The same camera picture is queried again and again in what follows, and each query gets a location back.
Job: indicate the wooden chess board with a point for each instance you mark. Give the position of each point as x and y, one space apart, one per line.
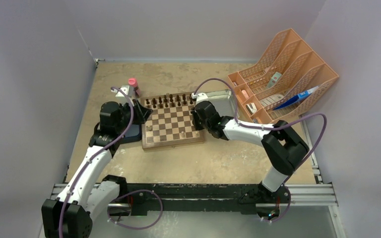
168 123

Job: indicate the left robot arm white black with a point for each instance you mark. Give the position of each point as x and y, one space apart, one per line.
72 213

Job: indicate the gold metal tin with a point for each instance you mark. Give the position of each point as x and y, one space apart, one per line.
225 105

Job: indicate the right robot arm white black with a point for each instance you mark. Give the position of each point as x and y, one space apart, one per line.
284 147

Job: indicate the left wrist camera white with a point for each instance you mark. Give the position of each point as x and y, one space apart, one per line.
124 94

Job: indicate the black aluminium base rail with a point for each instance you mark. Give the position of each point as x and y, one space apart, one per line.
247 199

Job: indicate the white stapler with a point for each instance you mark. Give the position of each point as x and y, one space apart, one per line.
252 108

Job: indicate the orange plastic file organizer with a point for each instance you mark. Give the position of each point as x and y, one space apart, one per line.
301 68

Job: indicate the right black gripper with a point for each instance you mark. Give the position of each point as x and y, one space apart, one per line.
195 116

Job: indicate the dark blue tin lid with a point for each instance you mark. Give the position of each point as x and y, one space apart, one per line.
133 134

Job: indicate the pink capped bottle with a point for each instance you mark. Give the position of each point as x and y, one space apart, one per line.
133 83

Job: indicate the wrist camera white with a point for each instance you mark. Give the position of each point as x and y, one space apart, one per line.
124 94
199 97

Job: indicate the white card pack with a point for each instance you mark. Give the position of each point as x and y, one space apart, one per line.
273 80

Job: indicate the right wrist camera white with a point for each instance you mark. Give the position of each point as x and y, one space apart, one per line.
199 97

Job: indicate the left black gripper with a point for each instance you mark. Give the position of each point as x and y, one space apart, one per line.
141 113

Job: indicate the pink eraser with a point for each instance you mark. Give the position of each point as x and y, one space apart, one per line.
245 94

